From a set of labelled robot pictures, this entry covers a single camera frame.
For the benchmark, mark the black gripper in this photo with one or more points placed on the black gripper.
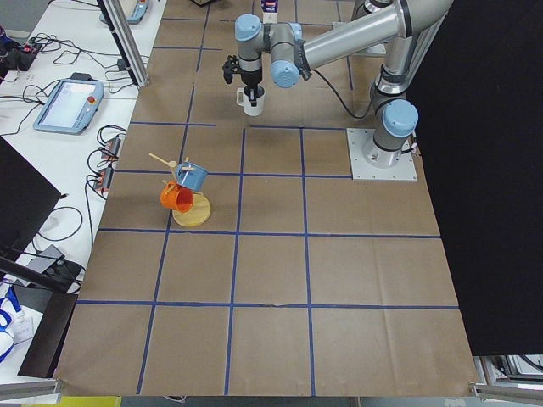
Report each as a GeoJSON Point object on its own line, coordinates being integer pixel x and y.
{"type": "Point", "coordinates": [251, 79]}

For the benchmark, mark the white mug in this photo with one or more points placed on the white mug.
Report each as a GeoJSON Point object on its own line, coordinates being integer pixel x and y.
{"type": "Point", "coordinates": [251, 102]}

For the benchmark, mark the blue white milk carton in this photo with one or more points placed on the blue white milk carton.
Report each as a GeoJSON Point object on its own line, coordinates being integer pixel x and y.
{"type": "Point", "coordinates": [269, 11]}

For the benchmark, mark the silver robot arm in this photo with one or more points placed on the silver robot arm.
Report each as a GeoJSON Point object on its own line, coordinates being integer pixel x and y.
{"type": "Point", "coordinates": [405, 27]}

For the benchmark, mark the blue mug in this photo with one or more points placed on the blue mug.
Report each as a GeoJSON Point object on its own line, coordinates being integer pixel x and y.
{"type": "Point", "coordinates": [191, 176]}

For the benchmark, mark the orange mug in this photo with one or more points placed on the orange mug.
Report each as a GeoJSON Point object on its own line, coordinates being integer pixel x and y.
{"type": "Point", "coordinates": [176, 197]}

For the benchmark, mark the wooden mug tree stand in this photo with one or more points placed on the wooden mug tree stand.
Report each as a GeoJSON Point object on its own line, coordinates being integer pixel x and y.
{"type": "Point", "coordinates": [199, 213]}

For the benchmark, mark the blue teach pendant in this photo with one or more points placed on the blue teach pendant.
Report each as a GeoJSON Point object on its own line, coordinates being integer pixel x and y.
{"type": "Point", "coordinates": [134, 10]}
{"type": "Point", "coordinates": [70, 107]}

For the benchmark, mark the black monitor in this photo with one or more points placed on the black monitor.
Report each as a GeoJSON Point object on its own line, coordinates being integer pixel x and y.
{"type": "Point", "coordinates": [27, 200]}

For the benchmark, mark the aluminium frame post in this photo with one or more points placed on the aluminium frame post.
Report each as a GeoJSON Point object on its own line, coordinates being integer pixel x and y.
{"type": "Point", "coordinates": [118, 27]}

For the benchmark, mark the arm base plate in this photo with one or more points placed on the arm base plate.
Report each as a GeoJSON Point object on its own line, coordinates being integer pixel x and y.
{"type": "Point", "coordinates": [368, 162]}

